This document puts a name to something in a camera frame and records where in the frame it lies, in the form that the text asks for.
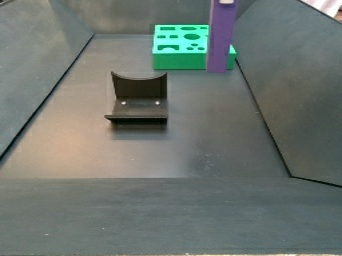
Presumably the black curved fixture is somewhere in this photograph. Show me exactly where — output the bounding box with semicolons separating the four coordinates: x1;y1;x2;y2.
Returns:
104;72;168;122

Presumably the purple arch block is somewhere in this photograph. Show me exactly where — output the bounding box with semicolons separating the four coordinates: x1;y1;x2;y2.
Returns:
207;0;238;73

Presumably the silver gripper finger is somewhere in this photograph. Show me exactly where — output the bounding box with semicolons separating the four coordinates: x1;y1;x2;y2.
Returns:
219;0;234;4

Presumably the green shape sorter block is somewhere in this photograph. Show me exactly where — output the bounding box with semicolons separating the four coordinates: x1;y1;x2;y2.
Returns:
151;23;238;71

